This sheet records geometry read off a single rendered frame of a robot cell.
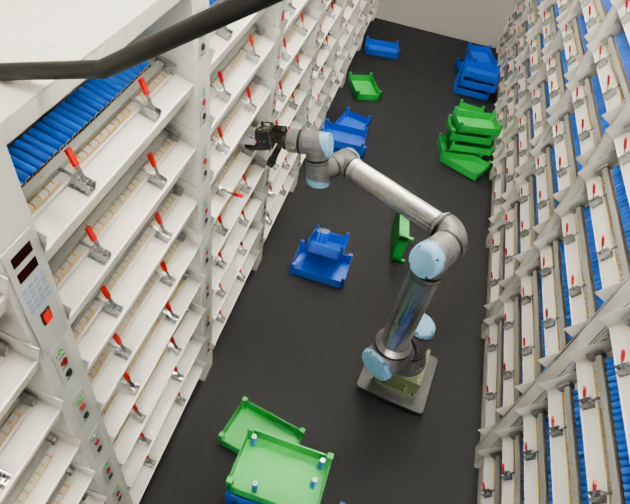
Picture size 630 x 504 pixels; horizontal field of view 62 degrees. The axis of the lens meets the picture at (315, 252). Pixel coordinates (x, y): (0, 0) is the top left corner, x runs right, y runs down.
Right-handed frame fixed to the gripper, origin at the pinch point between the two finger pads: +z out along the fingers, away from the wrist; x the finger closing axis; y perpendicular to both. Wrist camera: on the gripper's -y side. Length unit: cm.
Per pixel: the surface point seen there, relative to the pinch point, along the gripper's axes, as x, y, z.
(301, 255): -38, -99, -6
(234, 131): 15.2, 13.8, -6.4
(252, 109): 1.0, 14.5, -8.1
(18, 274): 119, 53, -18
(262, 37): -16.0, 33.8, -8.7
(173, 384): 73, -62, 10
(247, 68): 6.0, 32.6, -10.9
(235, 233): 7.7, -43.0, 6.3
